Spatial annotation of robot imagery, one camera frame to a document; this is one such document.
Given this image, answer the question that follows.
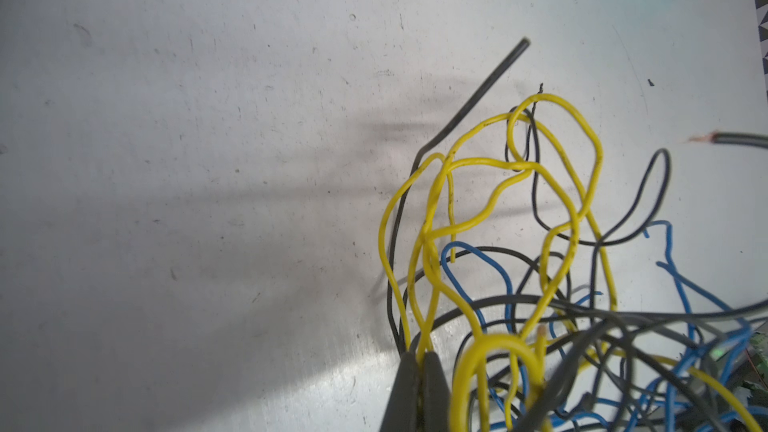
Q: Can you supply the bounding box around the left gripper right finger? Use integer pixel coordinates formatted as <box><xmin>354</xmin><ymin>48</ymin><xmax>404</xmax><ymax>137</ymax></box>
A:
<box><xmin>422</xmin><ymin>352</ymin><xmax>451</xmax><ymax>432</ymax></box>

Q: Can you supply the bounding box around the yellow wire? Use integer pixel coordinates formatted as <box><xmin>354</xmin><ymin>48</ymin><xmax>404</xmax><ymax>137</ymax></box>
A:
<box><xmin>377</xmin><ymin>92</ymin><xmax>763</xmax><ymax>432</ymax></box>

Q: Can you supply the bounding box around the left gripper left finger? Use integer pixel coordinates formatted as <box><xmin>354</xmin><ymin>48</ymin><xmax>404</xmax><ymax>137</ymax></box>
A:
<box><xmin>380</xmin><ymin>352</ymin><xmax>420</xmax><ymax>432</ymax></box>

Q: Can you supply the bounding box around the black wire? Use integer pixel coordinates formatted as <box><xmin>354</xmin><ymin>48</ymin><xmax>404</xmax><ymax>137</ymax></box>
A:
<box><xmin>398</xmin><ymin>83</ymin><xmax>768</xmax><ymax>432</ymax></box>
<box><xmin>386</xmin><ymin>37</ymin><xmax>532</xmax><ymax>355</ymax></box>

